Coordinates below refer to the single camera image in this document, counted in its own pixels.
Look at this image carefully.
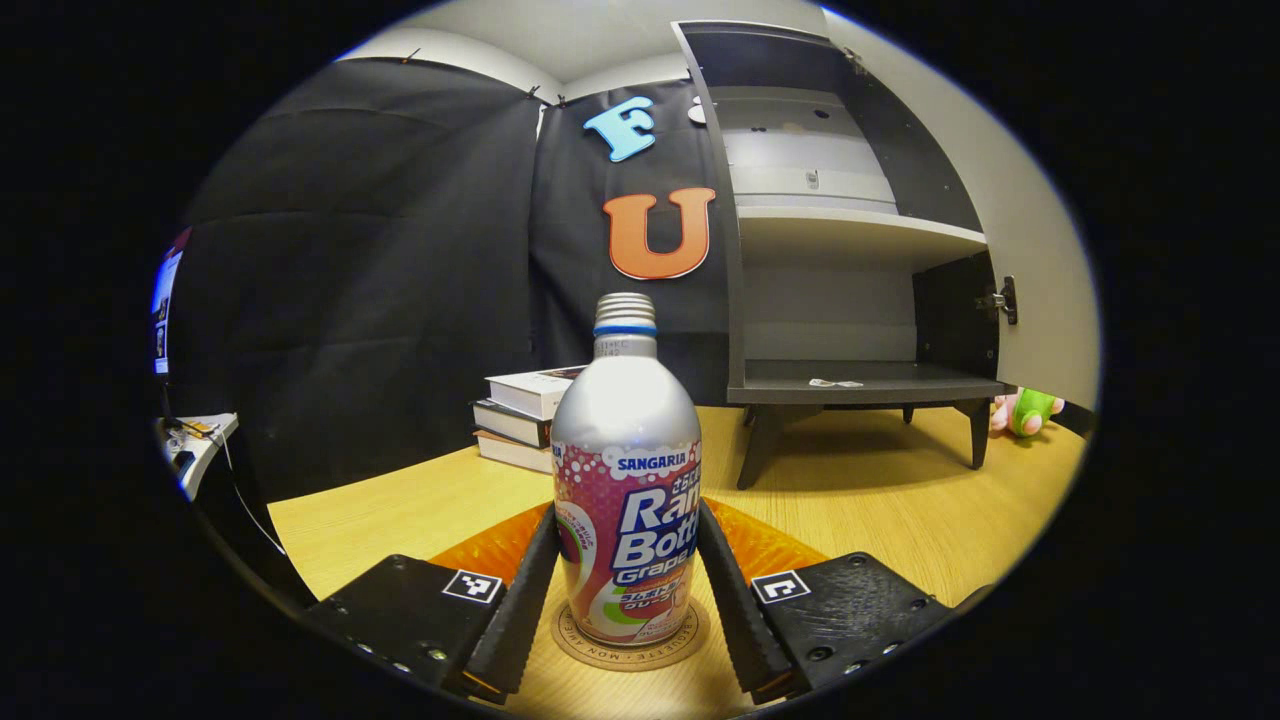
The silver pink label bottle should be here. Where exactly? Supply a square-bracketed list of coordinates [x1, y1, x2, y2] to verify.
[550, 292, 703, 648]

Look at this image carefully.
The dark grey cabinet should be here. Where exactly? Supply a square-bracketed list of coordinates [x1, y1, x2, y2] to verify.
[672, 20, 1021, 491]

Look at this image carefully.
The green pink plush toy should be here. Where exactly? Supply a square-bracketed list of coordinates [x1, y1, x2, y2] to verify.
[990, 388, 1066, 438]

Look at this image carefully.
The thin white cable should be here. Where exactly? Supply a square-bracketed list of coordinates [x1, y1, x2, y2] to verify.
[218, 428, 291, 557]

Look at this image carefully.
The thick paperback book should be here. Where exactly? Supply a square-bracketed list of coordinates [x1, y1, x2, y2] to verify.
[470, 398, 553, 449]
[475, 430, 554, 474]

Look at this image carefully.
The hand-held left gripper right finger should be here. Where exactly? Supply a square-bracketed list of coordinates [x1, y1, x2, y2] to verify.
[695, 497, 986, 704]

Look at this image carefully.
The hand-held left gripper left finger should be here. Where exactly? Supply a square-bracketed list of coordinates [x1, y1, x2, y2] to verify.
[305, 500, 561, 704]

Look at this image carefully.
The white side table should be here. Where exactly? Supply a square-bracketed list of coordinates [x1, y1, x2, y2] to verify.
[155, 413, 241, 501]

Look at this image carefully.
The white cover book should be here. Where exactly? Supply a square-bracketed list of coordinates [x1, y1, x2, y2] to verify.
[485, 366, 586, 421]

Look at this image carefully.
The bright display screen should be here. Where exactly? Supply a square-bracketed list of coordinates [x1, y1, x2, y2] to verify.
[150, 232, 189, 377]

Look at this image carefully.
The round brown coaster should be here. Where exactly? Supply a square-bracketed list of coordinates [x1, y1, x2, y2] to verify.
[550, 595, 713, 672]

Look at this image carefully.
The black backdrop cloth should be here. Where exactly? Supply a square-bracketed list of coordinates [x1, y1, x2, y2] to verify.
[165, 57, 746, 501]

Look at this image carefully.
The white cabinet shelf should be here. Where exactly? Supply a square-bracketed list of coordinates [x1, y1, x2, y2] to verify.
[737, 205, 989, 266]

